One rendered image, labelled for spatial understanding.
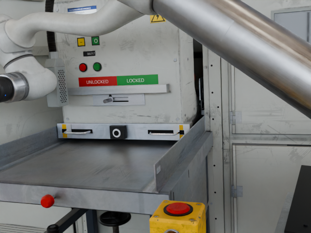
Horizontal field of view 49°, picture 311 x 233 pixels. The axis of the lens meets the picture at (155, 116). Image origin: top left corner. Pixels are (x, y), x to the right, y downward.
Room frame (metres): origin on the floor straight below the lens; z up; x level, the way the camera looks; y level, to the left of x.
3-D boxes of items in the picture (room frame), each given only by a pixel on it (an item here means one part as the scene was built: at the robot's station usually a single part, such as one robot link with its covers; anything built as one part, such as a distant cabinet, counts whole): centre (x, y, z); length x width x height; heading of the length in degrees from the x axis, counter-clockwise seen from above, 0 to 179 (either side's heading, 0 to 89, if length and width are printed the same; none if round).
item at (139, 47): (1.26, 0.14, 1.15); 0.48 x 0.01 x 0.48; 72
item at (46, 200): (0.82, 0.28, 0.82); 0.04 x 0.03 x 0.03; 162
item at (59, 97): (1.26, 0.36, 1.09); 0.08 x 0.05 x 0.17; 162
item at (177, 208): (0.54, -0.03, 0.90); 0.04 x 0.04 x 0.02
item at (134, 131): (1.28, 0.13, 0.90); 0.54 x 0.05 x 0.06; 72
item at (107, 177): (1.16, 0.17, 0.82); 0.68 x 0.62 x 0.06; 162
